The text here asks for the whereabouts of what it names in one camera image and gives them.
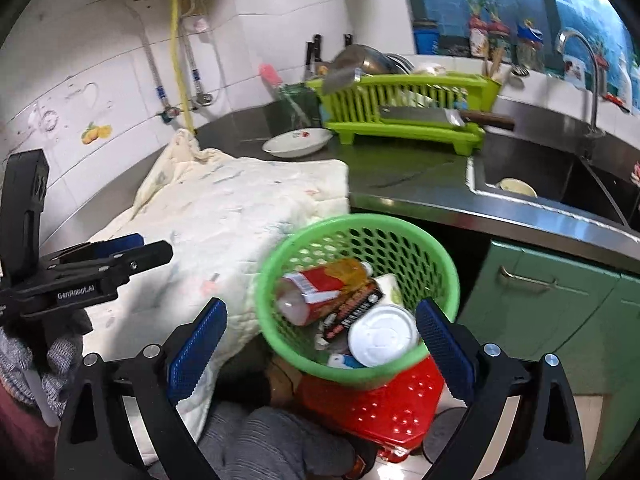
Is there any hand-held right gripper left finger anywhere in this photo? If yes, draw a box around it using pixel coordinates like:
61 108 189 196
55 296 229 480

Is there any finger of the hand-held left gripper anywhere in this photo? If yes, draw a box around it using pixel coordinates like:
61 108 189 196
64 240 174 287
49 232 144 267

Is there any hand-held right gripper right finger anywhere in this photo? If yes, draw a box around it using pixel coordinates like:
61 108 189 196
414 297 586 480

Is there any blue white lidded can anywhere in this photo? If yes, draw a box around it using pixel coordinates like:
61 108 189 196
347 303 422 369

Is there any dark printed snack wrapper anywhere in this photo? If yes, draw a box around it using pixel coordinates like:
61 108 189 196
319 280 385 345

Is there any red printed plastic cup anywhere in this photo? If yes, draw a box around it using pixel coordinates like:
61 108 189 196
276 258 374 327

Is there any green plastic basket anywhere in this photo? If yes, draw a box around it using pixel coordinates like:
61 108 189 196
255 213 461 392

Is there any person's left forearm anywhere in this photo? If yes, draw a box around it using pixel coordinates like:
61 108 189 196
0 387 60 480

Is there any person's left hand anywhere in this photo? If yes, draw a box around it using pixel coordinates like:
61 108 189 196
0 326 84 419

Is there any red plastic stool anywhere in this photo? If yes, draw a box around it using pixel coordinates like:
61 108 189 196
299 352 447 464

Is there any cream quilted blanket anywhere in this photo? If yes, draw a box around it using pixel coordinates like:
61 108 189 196
82 128 351 467

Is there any green cabinet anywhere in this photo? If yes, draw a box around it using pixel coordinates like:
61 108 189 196
456 239 640 480

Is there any person's leg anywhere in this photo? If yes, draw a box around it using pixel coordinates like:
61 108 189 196
197 360 373 480

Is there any metal pipe valve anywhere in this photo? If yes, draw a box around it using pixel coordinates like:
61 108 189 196
159 92 213 123

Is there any white bowl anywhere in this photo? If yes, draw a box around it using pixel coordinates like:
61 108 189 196
496 178 539 199

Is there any white shallow dish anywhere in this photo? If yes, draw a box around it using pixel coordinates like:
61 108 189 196
261 128 334 160

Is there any stainless steel sink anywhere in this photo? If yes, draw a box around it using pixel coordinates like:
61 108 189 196
467 97 640 233

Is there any pink bottle brush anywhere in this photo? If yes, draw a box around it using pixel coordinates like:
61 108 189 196
258 63 283 90

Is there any green dish rack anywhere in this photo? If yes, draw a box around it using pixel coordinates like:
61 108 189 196
305 73 503 156

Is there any wooden chopsticks bundle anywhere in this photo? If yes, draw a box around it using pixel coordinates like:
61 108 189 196
482 47 507 82

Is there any metal pot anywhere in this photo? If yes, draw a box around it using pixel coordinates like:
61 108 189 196
330 43 417 77

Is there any chrome faucet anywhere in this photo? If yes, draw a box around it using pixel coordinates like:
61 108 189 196
556 28 607 138

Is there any blue plastic container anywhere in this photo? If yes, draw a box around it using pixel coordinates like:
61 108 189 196
412 19 441 56

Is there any blue-capped bottle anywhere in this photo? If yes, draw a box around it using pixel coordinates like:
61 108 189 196
515 19 544 72

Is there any red-top bottle with sprouts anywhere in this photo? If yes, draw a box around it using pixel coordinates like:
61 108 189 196
462 0 491 58
486 0 511 61

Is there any braided metal hose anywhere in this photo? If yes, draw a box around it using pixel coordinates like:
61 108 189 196
179 15 227 107
124 2 169 111

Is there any yellow gas hose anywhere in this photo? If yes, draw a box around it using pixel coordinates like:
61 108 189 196
169 0 197 132

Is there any wooden-handled cleaver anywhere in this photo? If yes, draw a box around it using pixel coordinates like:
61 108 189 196
377 105 517 132

